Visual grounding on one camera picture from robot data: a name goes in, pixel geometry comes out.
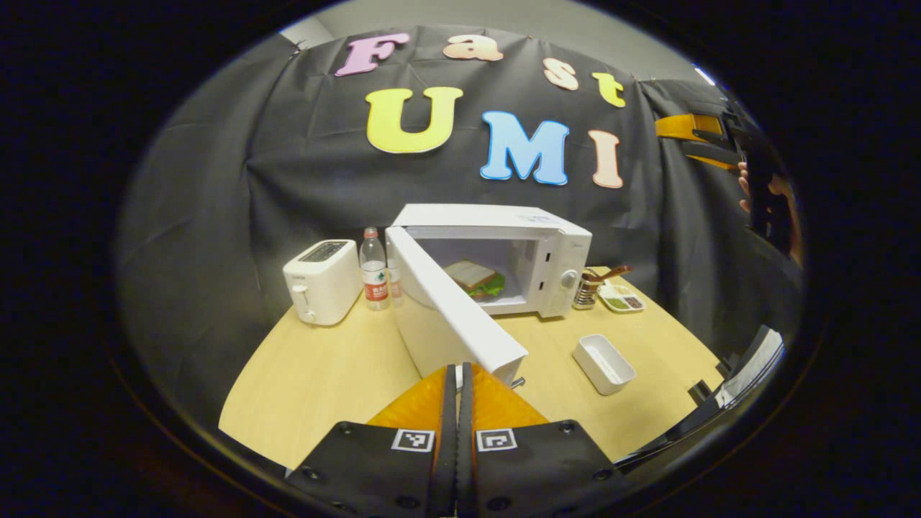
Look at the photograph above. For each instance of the small ceiling light panel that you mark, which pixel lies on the small ceiling light panel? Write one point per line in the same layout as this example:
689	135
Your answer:
705	75

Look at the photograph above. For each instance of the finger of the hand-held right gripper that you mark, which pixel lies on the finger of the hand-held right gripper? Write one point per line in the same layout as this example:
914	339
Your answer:
712	155
683	126

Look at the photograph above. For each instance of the clear water bottle red label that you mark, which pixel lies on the clear water bottle red label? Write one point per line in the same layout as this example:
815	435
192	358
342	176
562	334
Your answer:
373	277

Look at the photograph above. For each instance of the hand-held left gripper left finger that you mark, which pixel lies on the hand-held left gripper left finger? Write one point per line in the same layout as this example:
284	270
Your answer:
447	446

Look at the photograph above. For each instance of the white cloth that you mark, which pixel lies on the white cloth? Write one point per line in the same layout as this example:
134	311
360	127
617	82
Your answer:
755	367

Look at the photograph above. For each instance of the white microwave oven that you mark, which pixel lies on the white microwave oven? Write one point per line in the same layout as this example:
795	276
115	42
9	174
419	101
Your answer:
446	324

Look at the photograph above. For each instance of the metal utensil holder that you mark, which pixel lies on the metal utensil holder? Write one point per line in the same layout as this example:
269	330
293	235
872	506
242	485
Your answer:
586	293

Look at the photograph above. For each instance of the white divided seasoning dish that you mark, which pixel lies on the white divided seasoning dish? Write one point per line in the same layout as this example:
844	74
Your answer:
623	298

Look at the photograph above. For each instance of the white rectangular tray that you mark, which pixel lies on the white rectangular tray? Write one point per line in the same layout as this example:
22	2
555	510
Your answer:
604	367

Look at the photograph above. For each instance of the lettuce sandwich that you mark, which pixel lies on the lettuce sandwich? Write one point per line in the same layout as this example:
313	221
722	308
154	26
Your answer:
475	277

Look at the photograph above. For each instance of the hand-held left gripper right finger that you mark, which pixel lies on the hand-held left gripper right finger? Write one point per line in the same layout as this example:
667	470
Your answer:
467	446

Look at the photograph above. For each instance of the white toaster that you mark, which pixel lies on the white toaster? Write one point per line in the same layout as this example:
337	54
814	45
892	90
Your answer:
320	284

